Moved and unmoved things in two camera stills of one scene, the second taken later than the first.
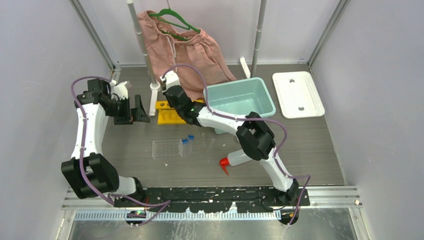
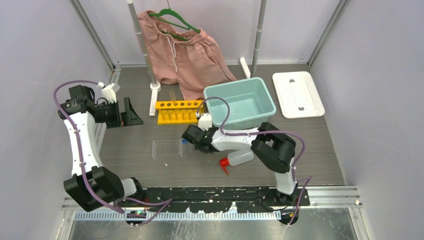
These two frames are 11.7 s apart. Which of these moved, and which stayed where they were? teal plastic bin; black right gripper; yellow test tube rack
Moved: black right gripper
Stayed: yellow test tube rack; teal plastic bin
